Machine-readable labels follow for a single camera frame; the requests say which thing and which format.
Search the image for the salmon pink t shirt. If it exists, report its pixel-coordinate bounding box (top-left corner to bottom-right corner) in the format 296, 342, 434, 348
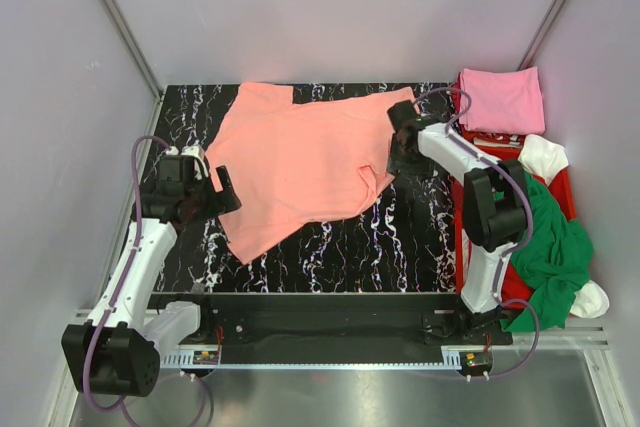
206, 83, 414, 264

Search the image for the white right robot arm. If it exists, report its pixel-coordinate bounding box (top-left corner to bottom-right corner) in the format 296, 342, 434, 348
387, 101, 533, 344

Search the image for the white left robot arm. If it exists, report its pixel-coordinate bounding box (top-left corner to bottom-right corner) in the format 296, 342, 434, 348
61, 145, 241, 399

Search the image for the black marble pattern mat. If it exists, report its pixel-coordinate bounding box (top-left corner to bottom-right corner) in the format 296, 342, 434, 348
154, 83, 456, 293

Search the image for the folded pink t shirt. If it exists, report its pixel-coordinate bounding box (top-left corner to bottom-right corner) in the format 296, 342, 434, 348
459, 67, 546, 135

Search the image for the red t shirt in bin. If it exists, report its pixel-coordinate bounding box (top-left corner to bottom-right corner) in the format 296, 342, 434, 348
457, 186, 539, 308

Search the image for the red plastic bin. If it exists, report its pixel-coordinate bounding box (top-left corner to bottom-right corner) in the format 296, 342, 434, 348
453, 142, 577, 311

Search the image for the green t shirt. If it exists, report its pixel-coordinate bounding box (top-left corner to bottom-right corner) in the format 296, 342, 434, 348
501, 174, 594, 333

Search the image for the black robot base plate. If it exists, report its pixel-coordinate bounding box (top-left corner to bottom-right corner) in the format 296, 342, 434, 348
150, 293, 512, 352

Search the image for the white slotted cable duct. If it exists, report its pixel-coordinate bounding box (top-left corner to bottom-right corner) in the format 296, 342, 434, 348
161, 347, 461, 370

